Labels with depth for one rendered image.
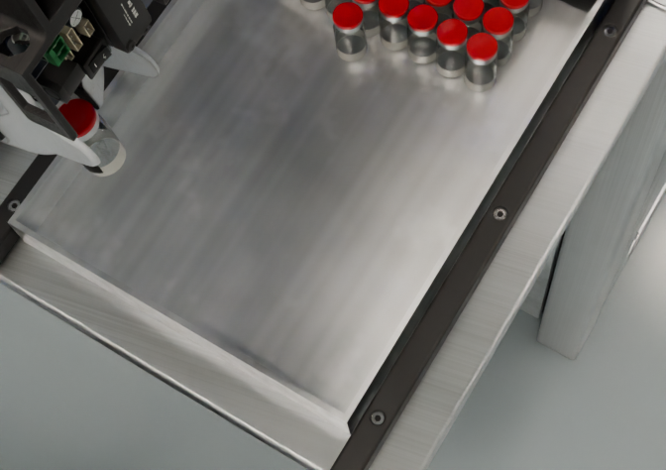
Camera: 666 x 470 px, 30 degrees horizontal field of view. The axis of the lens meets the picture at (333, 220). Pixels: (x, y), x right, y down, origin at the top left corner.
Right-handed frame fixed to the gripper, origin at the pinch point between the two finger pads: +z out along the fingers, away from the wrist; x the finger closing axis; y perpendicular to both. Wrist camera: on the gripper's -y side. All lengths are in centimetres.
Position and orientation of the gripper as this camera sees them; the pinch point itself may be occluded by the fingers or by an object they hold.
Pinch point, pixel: (59, 106)
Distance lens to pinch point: 59.9
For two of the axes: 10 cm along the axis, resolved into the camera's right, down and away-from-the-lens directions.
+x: 4.9, -8.3, 2.7
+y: 8.6, 4.0, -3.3
